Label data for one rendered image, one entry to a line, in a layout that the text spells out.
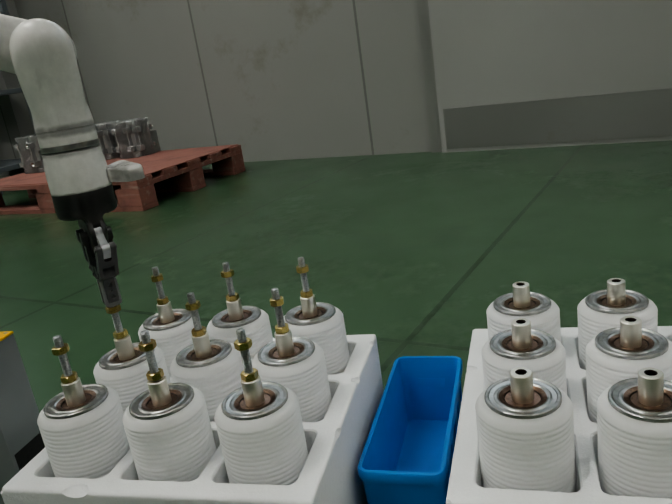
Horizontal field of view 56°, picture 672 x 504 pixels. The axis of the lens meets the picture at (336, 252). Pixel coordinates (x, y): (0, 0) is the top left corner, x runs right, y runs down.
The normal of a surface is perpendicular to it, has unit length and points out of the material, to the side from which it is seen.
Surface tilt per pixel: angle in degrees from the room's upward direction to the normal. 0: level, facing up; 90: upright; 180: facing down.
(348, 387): 0
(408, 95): 90
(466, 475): 0
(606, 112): 90
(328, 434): 0
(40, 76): 107
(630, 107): 90
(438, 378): 88
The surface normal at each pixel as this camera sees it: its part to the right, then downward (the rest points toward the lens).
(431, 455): -0.15, -0.94
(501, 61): -0.49, 0.33
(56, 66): 0.50, 0.45
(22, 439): 0.96, -0.07
